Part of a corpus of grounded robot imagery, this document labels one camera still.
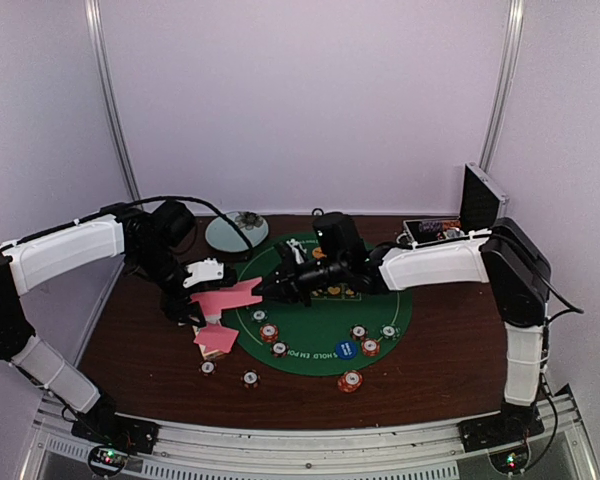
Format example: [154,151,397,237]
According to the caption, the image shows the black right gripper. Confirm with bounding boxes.
[253,249,348,307]

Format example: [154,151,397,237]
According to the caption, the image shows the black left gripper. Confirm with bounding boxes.
[130,242,207,327]

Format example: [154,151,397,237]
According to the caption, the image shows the red-backed playing card deck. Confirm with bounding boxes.
[191,289,259,323]

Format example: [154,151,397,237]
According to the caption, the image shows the single red-backed playing card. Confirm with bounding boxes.
[233,277,263,307]

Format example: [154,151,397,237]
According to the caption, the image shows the green chips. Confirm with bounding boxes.
[250,309,268,323]
[380,325,400,340]

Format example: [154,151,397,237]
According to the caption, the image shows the single brown chip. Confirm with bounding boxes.
[199,360,216,376]

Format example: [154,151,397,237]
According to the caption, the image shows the red chips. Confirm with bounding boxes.
[260,324,279,344]
[361,338,381,357]

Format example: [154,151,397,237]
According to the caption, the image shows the brown chips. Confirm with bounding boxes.
[271,341,290,358]
[350,325,368,341]

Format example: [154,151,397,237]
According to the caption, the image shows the brown poker chip stack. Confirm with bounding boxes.
[241,370,260,389]

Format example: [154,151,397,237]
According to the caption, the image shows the blue small blind button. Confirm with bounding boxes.
[334,341,358,360]

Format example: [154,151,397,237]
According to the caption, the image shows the red poker chip stack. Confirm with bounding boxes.
[337,370,363,393]

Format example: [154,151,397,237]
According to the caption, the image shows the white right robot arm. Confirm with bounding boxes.
[253,212,551,442]

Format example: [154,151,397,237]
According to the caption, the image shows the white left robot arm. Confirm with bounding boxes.
[0,197,205,444]

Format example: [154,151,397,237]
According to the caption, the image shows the loose red-backed cards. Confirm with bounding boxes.
[193,324,239,355]

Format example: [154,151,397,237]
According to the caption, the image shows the playing card box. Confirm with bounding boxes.
[192,327,225,360]

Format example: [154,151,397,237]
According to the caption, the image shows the light blue flower plate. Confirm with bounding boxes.
[205,211,269,253]

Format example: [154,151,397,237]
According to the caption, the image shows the round green poker mat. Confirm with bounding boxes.
[220,232,413,378]

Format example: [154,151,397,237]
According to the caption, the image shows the aluminium poker case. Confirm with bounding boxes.
[397,163,509,245]

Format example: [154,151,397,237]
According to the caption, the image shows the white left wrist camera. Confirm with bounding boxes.
[182,258,237,289]

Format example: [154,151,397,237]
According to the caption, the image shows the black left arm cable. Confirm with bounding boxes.
[124,195,255,256]

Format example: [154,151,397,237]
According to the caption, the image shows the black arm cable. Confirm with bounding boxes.
[124,195,255,256]
[494,234,586,321]

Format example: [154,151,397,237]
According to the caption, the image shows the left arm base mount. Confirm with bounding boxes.
[70,391,160,455]

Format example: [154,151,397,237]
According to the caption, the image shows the aluminium front rail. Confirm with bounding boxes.
[15,392,600,479]

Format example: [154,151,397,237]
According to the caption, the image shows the right aluminium frame post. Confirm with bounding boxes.
[479,0,526,173]

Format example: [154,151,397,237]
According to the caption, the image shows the aluminium frame post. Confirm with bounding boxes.
[84,0,142,201]
[479,0,526,173]

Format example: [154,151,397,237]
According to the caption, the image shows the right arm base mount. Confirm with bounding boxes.
[458,403,545,453]

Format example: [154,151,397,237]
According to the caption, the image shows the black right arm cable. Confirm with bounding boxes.
[494,234,586,321]

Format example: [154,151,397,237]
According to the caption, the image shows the left aluminium frame post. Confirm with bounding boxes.
[84,0,142,201]

